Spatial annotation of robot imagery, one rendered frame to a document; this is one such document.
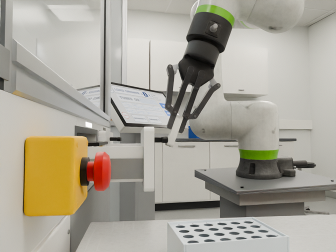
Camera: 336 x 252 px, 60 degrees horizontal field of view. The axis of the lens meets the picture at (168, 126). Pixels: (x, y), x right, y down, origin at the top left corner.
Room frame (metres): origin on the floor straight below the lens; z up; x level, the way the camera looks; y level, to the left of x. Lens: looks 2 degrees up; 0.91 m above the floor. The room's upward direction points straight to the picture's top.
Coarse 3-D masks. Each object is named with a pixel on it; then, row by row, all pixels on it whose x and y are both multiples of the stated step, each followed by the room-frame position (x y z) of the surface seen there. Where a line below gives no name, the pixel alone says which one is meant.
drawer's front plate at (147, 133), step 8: (144, 128) 0.49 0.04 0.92; (152, 128) 0.49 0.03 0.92; (144, 136) 0.49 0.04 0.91; (152, 136) 0.49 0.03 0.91; (144, 144) 0.49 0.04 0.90; (152, 144) 0.49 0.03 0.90; (144, 152) 0.49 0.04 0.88; (152, 152) 0.49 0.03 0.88; (144, 160) 0.49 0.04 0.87; (152, 160) 0.49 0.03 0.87; (144, 168) 0.49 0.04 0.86; (152, 168) 0.49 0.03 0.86; (144, 176) 0.49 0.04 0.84; (152, 176) 0.49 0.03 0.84; (144, 184) 0.49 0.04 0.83; (152, 184) 0.49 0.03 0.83
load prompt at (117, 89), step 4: (116, 88) 1.48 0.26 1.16; (120, 88) 1.51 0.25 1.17; (124, 88) 1.54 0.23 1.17; (128, 88) 1.57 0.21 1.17; (120, 92) 1.48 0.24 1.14; (124, 92) 1.51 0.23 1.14; (128, 92) 1.54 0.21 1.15; (132, 92) 1.57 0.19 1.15; (136, 92) 1.60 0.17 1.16; (140, 92) 1.63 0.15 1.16; (144, 92) 1.66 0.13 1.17; (148, 92) 1.69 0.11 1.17; (144, 96) 1.63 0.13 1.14; (148, 96) 1.66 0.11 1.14
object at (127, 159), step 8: (112, 144) 0.74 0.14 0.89; (120, 144) 0.74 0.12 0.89; (128, 144) 0.74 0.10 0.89; (136, 144) 0.75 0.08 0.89; (88, 152) 0.50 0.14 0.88; (112, 152) 0.50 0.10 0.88; (120, 152) 0.50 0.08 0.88; (128, 152) 0.51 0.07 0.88; (136, 152) 0.51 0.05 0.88; (112, 160) 0.50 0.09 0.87; (120, 160) 0.50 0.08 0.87; (128, 160) 0.50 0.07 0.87; (136, 160) 0.50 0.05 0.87; (112, 168) 0.50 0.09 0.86; (120, 168) 0.50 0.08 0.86; (128, 168) 0.50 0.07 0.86; (136, 168) 0.50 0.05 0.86; (112, 176) 0.50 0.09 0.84; (120, 176) 0.50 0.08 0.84; (128, 176) 0.50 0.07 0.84; (136, 176) 0.50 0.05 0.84
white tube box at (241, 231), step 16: (176, 224) 0.39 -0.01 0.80; (192, 224) 0.39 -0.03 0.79; (208, 224) 0.39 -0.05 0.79; (224, 224) 0.40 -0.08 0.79; (240, 224) 0.39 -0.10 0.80; (256, 224) 0.39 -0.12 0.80; (176, 240) 0.34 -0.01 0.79; (192, 240) 0.33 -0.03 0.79; (208, 240) 0.33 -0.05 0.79; (224, 240) 0.34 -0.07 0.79; (240, 240) 0.32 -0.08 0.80; (256, 240) 0.33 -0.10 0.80; (272, 240) 0.33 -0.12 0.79; (288, 240) 0.33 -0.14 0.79
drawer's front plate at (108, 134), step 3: (99, 132) 0.79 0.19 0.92; (102, 132) 0.79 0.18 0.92; (105, 132) 0.80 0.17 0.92; (108, 132) 0.89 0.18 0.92; (111, 132) 1.01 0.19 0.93; (99, 135) 0.79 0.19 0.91; (102, 135) 0.79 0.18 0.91; (105, 135) 0.80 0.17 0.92; (108, 135) 0.89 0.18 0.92; (111, 135) 1.01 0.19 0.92; (108, 138) 0.89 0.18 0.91; (108, 141) 0.89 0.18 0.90; (111, 141) 1.01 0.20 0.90
